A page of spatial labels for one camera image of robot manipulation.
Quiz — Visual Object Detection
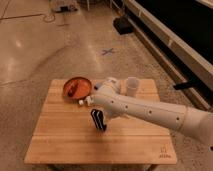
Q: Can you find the black and white eraser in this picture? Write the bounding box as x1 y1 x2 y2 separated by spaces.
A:
91 109 107 131

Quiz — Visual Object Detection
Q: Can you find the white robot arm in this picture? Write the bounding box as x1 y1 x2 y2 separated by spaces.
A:
91 77 213 146

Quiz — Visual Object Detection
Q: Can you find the white plastic bottle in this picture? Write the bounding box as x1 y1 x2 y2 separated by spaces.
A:
78 96 94 106

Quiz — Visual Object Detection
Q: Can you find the white plastic cup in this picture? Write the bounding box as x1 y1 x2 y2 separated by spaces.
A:
126 77 140 97

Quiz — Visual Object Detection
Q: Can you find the orange bowl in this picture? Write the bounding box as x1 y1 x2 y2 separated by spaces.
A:
63 77 92 100

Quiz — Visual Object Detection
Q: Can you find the black box on floor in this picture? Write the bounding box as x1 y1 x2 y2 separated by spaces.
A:
113 17 133 35

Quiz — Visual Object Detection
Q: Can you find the wooden table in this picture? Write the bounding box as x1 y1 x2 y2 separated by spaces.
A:
24 79 177 166

